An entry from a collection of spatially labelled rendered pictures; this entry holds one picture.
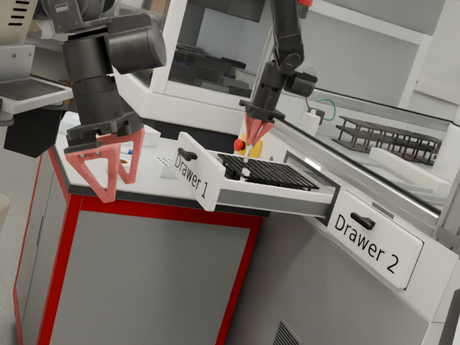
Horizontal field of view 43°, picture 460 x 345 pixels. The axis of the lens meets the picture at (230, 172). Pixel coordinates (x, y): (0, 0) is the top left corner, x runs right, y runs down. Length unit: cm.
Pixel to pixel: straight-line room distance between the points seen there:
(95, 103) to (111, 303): 101
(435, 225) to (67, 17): 82
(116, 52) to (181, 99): 152
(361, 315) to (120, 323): 70
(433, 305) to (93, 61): 81
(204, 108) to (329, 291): 106
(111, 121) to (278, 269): 104
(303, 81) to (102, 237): 66
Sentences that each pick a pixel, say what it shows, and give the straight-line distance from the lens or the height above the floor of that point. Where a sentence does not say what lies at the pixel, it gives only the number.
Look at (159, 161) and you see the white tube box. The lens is 173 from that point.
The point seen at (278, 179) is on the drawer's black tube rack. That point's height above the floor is 90.
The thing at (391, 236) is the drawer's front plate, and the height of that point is 90.
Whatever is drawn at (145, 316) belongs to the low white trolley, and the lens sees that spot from 176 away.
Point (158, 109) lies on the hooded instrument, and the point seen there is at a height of 85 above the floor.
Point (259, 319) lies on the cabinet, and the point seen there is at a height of 44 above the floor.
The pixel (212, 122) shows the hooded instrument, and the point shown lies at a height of 84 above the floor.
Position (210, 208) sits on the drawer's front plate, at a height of 83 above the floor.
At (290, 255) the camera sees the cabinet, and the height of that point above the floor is 68.
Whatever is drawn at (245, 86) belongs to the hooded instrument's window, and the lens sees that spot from 237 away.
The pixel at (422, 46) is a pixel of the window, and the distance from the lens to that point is 140.
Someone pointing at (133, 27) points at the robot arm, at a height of 121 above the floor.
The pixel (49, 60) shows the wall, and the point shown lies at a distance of 562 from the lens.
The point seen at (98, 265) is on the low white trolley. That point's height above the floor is 53.
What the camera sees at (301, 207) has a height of 86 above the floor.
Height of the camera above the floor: 125
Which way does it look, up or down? 15 degrees down
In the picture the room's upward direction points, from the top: 16 degrees clockwise
